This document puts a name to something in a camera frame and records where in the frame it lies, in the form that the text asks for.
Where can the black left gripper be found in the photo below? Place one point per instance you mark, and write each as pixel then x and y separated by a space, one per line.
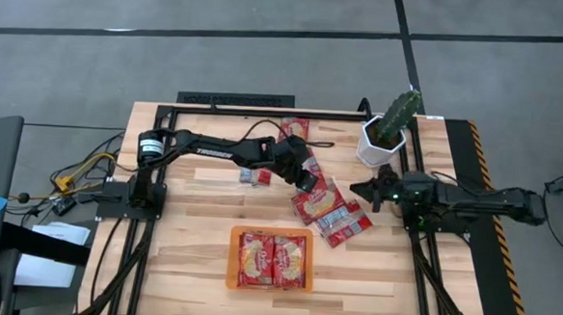
pixel 286 158

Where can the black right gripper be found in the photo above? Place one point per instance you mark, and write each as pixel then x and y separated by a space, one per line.
pixel 390 189

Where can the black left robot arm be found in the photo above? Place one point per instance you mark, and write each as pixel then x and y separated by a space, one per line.
pixel 214 151

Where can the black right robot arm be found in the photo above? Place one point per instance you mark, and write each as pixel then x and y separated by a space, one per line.
pixel 477 199

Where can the white faceted plant pot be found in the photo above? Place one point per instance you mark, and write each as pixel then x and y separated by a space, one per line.
pixel 371 150

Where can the green cactus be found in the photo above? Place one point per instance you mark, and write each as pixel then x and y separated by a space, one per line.
pixel 398 116

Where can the orange translucent plastic basket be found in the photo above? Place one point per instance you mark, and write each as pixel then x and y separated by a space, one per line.
pixel 233 258

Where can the white paper sheet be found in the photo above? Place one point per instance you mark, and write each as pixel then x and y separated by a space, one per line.
pixel 60 233

